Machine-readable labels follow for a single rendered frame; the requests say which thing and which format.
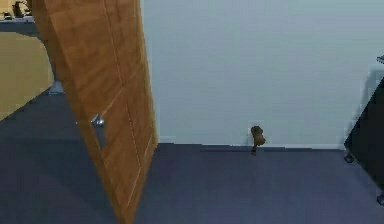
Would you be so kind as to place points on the black cabinet on castors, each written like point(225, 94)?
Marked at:
point(368, 133)

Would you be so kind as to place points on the small brown teddy bear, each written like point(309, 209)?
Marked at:
point(257, 137)

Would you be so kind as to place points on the brown wooden room door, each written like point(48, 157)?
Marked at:
point(100, 66)

